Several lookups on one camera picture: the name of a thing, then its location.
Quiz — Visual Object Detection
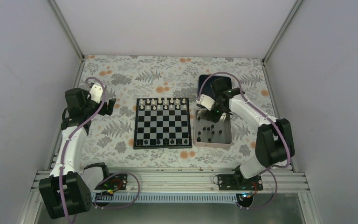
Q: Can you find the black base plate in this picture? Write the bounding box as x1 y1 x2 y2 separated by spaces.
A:
95 174 128 194
216 174 263 191

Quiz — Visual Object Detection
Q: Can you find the aluminium rail frame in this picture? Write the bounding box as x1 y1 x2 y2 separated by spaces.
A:
30 167 310 194

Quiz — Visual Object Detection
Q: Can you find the dark blue tin lid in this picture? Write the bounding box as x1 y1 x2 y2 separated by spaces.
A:
197 75 232 101

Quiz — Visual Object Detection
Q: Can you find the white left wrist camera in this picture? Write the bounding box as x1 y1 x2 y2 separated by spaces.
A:
89 84 103 104

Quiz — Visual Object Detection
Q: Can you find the floral patterned table mat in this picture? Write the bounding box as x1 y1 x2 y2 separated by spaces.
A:
79 55 274 169

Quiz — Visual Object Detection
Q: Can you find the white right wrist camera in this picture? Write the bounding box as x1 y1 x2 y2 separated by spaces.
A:
196 94 215 111

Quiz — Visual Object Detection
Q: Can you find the black chess piece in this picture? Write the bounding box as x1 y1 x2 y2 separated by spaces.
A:
163 138 169 145

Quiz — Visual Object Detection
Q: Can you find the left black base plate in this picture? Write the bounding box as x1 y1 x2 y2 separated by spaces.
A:
95 174 128 194

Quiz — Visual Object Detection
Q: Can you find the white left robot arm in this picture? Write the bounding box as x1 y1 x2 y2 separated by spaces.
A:
38 84 116 219

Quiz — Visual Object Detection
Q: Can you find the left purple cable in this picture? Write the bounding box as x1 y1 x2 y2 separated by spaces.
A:
58 77 107 224

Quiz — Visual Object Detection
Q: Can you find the metal tin tray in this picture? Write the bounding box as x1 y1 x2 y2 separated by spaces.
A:
193 108 233 149

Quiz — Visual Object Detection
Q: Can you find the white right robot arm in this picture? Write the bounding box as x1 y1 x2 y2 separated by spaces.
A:
196 78 295 190

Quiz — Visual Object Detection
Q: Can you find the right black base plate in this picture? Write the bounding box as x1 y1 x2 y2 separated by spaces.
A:
216 174 263 191

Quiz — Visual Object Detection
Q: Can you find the white chess piece row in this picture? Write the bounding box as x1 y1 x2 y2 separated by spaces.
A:
137 98 189 111

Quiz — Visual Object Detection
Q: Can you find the black white chessboard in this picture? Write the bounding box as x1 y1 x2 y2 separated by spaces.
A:
133 105 193 150

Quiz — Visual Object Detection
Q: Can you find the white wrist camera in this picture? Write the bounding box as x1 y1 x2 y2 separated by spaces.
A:
196 94 215 111
89 84 103 104

